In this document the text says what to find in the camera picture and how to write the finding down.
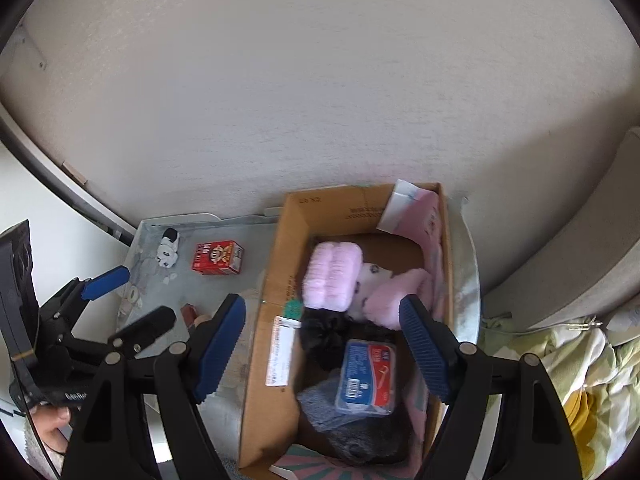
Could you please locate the thin metal clip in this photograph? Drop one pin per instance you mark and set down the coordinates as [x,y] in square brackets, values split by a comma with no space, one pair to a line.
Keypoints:
[582,325]

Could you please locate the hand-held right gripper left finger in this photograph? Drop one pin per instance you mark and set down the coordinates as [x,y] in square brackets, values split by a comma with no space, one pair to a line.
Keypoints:
[220,350]

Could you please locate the gray door frame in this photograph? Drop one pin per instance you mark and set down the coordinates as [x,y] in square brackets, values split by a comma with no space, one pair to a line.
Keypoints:
[50,170]

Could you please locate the person's left forearm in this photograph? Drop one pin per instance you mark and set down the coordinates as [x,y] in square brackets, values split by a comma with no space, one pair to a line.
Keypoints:
[37,447]

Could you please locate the floral blanket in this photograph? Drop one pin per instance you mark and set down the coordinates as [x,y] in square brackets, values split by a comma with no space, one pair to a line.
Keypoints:
[550,360]

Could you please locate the blue plastic box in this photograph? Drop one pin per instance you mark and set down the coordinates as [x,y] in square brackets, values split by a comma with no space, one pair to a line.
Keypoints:
[365,377]

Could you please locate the dark gray knit sock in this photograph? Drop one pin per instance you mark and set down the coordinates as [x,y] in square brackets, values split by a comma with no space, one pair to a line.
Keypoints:
[370,440]

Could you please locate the pink-wrapped cardboard box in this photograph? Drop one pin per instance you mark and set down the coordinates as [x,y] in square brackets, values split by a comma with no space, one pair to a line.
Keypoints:
[285,270]

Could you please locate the blue-gray knit sock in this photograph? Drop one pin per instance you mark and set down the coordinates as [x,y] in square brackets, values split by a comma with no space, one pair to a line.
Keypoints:
[320,405]

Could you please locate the black hair scrunchie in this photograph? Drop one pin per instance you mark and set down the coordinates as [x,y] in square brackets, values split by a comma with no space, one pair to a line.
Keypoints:
[325,335]

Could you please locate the person's left hand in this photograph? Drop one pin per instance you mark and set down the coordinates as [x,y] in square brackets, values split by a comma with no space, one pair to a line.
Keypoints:
[50,422]

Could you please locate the red snack box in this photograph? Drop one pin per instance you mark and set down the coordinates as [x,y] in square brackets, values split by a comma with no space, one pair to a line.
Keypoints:
[217,258]

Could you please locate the black and white panda toy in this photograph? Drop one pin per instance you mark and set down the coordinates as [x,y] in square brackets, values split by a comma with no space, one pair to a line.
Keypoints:
[168,250]

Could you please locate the small white roll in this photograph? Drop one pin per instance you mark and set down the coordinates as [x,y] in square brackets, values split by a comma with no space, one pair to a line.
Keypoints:
[131,296]

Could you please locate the gray pillow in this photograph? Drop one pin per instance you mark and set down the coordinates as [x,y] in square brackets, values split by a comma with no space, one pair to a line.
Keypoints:
[565,245]

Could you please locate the white black-patterned sock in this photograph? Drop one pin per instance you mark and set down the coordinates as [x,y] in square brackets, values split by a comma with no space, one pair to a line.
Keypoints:
[372,280]

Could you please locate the white pillow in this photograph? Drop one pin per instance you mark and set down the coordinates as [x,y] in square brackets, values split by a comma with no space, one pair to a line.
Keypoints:
[625,325]

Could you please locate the brown door latch plate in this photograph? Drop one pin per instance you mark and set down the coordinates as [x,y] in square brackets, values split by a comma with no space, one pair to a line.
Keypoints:
[75,172]

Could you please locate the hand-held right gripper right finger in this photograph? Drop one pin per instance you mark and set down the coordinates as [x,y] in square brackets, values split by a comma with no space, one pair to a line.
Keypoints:
[425,345]

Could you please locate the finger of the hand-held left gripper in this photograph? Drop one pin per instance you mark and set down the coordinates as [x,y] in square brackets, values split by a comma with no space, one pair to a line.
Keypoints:
[107,281]
[147,330]

